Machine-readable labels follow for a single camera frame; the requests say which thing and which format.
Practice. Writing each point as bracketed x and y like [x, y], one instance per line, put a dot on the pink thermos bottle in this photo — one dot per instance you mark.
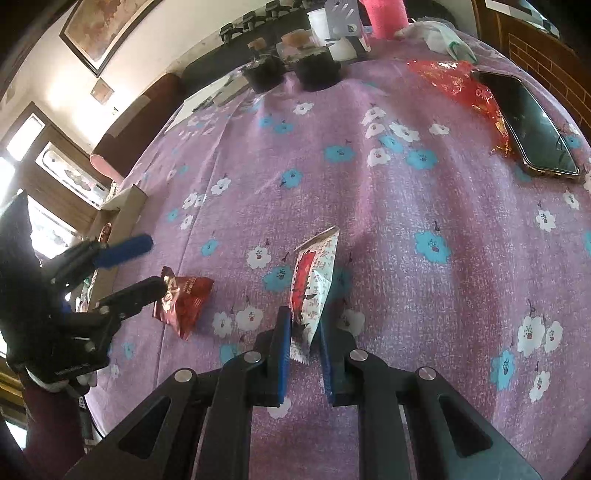
[387, 17]

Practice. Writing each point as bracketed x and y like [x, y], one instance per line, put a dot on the white paper sheet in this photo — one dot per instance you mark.
[199, 106]

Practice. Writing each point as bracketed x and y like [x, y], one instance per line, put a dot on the dark red snack bag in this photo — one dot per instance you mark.
[183, 301]

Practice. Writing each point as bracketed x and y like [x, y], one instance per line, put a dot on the dark sofa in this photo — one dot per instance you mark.
[212, 58]

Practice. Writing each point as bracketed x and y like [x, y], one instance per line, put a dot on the grey notebook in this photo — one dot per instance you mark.
[230, 90]

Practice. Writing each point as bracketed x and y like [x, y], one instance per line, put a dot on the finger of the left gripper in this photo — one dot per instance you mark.
[128, 302]
[80, 261]

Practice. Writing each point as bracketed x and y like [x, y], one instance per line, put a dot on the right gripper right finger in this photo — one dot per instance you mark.
[412, 424]

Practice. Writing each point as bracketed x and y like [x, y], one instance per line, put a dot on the purple floral tablecloth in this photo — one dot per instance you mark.
[449, 255]

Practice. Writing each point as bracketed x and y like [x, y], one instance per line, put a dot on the black jar right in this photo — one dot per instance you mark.
[311, 62]

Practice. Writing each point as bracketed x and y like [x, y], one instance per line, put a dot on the white plastic bag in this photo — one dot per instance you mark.
[439, 38]

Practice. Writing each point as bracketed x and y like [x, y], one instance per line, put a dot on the framed painting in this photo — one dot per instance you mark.
[95, 29]

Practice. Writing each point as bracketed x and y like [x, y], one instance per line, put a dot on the black smartphone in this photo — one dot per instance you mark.
[541, 148]

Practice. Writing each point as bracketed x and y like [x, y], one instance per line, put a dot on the white cup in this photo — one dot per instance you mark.
[323, 27]

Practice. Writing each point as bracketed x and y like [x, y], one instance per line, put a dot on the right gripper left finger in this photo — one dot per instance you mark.
[197, 425]

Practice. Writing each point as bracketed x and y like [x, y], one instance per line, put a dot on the white red snack packet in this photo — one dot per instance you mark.
[309, 290]

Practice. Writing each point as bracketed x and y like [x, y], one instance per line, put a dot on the black jar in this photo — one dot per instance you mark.
[265, 70]
[311, 62]

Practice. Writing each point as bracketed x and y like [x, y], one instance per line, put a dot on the red foil wrapper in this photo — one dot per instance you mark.
[481, 112]

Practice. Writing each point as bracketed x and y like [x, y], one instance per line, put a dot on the black jar left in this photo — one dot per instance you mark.
[265, 70]

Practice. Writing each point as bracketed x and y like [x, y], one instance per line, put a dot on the cardboard box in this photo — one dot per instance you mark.
[120, 213]

